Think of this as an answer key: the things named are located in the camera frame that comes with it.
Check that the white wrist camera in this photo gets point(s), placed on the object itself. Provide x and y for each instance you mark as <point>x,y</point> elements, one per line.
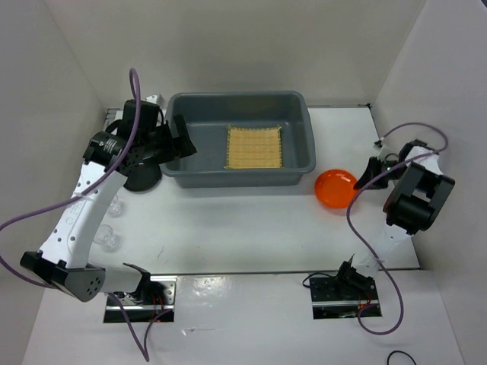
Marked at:
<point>156,99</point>
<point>382,149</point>

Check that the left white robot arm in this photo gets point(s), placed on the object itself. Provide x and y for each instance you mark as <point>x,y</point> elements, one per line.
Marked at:
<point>85,283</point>

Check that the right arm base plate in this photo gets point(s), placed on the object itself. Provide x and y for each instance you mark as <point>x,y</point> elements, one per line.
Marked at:
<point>330,300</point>

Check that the aluminium table edge rail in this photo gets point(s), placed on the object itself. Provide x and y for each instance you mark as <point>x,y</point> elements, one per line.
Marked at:
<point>97,185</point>

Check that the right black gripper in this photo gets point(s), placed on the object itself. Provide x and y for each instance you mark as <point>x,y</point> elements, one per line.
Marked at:
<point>370,172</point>

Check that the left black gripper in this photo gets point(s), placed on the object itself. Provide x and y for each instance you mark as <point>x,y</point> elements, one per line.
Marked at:
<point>180,147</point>

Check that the grey plastic bin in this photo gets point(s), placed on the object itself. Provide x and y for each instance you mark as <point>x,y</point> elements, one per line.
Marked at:
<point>209,118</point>

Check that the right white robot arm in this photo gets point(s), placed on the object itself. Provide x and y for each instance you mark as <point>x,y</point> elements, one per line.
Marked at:
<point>416,200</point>

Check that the clear glass cup far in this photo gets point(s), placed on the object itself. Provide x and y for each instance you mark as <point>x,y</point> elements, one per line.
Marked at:
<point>115,208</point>

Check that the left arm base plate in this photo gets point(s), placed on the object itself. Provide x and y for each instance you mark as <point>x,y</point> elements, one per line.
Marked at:
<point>158,306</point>

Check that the clear glass cup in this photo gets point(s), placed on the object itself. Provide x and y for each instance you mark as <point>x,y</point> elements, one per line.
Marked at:
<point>106,238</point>
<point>115,208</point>

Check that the clear glass cup near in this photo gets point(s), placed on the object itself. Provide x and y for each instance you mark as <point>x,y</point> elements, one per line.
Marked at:
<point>106,238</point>

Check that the orange plastic plate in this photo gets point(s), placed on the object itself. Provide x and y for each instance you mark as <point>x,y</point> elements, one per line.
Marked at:
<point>335,188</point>

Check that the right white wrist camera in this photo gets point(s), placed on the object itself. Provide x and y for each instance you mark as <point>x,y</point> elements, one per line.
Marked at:
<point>382,149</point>

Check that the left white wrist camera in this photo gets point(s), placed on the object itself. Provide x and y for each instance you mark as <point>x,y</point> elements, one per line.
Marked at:
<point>156,99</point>

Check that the square bamboo mat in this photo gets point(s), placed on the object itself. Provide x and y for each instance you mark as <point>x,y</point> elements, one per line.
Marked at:
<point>254,148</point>

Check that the black round plate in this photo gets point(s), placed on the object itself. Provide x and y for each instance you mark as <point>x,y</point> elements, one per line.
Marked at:
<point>143,177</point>

